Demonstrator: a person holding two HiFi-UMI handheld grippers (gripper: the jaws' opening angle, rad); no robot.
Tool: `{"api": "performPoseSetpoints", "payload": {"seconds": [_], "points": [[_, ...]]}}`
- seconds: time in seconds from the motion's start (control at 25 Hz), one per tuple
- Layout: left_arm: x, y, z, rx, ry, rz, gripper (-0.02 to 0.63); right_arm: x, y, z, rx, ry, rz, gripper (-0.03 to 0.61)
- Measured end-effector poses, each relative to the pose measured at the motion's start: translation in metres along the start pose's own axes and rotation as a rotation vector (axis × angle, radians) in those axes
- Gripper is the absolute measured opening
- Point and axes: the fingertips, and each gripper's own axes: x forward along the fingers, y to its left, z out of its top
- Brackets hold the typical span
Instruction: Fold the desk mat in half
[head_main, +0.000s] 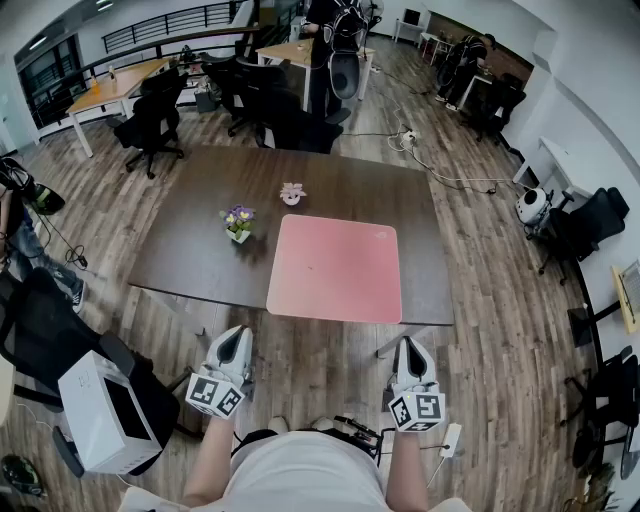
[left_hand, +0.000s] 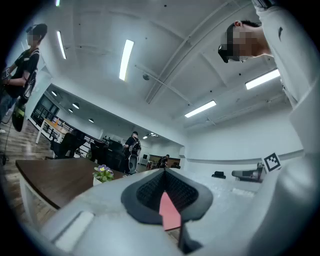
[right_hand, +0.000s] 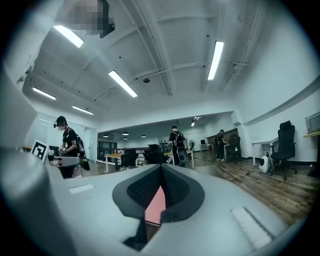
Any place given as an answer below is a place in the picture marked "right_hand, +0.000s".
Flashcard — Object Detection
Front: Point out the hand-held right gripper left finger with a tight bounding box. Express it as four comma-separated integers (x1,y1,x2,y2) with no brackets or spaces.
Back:
48,163,163,256

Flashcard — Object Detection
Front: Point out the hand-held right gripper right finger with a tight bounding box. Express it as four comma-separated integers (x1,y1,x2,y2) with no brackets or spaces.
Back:
142,163,290,256

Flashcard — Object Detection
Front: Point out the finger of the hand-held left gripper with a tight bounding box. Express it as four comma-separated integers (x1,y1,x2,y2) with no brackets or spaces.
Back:
53,156,82,168

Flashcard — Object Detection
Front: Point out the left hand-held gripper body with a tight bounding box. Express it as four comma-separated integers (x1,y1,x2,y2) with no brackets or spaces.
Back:
30,139,57,166

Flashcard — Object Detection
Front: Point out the pink square mat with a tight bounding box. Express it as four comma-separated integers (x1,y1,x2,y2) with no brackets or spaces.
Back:
144,186,167,227

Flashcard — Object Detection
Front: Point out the green black helmet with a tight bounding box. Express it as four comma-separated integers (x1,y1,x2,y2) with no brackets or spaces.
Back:
79,154,91,172

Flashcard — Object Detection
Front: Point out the black metal railing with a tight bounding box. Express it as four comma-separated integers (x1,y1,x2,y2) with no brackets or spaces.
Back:
96,146,151,165

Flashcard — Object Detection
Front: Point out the wooden-top white-legged desk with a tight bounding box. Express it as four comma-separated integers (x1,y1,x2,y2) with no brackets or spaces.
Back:
104,152,126,174
164,149,195,169

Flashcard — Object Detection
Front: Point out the ceiling tube light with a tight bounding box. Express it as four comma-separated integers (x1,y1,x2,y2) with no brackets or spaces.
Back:
32,86,57,101
207,41,225,81
108,69,139,98
52,24,85,49
71,105,95,116

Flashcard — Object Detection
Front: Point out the white capsule backpack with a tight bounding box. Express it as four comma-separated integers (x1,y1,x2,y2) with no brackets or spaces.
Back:
258,151,274,175

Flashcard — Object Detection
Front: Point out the black white-rimmed capsule backpack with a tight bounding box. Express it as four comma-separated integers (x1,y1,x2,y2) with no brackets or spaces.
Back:
176,147,189,163

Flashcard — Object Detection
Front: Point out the white desk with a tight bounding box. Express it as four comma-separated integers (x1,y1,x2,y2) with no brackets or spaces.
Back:
251,136,280,167

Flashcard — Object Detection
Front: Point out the person's white shirt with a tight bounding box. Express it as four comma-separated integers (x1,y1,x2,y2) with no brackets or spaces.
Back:
3,0,76,83

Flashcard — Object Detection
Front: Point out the monitor showing text lines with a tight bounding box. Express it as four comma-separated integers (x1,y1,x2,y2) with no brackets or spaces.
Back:
304,112,320,134

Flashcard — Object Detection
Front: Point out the person's head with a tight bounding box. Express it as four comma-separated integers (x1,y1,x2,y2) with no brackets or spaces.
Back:
72,0,116,36

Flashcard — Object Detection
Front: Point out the white floor cable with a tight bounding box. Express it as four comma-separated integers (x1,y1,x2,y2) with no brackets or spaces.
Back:
226,162,261,181

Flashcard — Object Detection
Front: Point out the black head-worn camera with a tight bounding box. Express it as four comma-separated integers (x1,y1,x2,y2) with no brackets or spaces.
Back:
98,0,116,39

